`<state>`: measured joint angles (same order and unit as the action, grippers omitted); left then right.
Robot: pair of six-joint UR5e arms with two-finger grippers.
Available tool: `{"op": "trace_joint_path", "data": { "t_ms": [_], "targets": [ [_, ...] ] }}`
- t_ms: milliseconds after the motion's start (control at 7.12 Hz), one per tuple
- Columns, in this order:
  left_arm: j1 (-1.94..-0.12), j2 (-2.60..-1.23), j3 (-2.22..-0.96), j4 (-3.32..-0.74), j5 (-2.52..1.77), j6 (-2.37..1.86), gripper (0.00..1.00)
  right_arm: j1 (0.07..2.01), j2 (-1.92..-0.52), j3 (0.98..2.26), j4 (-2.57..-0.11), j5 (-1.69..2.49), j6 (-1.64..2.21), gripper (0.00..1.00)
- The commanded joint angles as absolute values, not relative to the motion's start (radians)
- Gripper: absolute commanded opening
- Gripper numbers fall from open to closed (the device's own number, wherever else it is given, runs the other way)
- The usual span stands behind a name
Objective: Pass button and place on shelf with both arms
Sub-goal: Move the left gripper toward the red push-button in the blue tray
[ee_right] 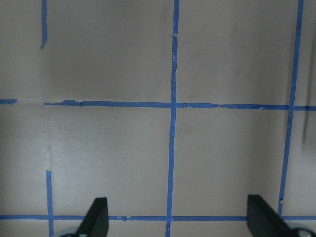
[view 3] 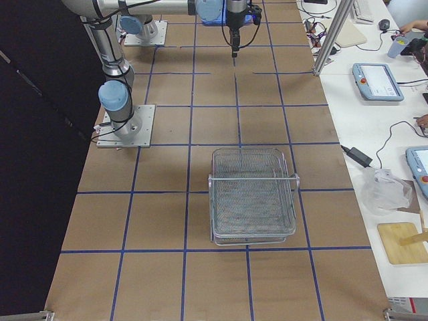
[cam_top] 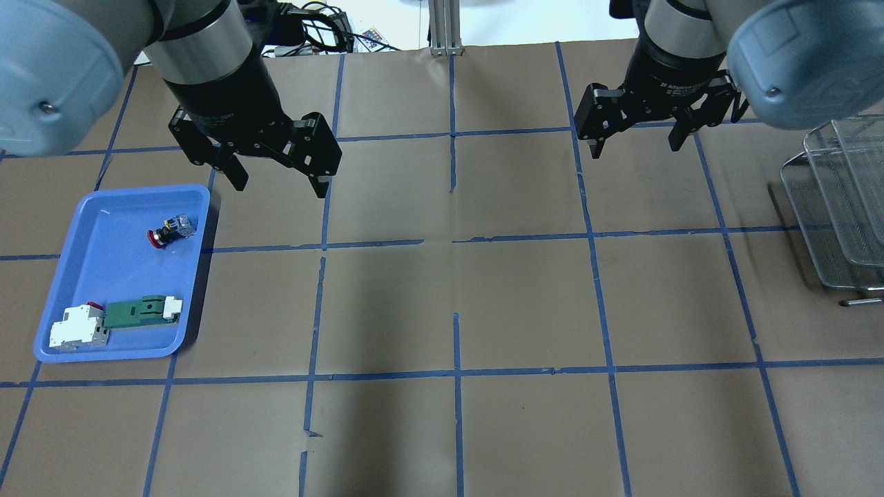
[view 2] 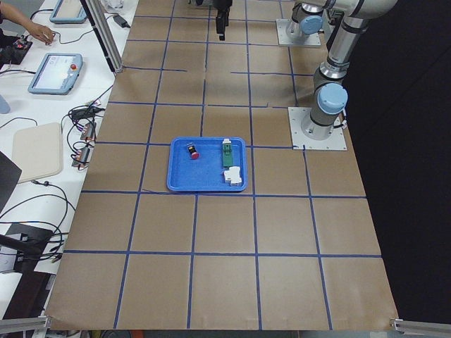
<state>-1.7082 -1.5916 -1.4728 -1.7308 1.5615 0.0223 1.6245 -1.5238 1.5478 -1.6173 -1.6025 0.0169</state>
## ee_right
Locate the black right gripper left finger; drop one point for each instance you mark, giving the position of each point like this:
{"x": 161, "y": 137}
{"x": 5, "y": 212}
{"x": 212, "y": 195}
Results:
{"x": 96, "y": 221}

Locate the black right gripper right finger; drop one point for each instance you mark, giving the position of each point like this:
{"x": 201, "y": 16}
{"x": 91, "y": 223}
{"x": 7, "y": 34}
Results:
{"x": 263, "y": 221}

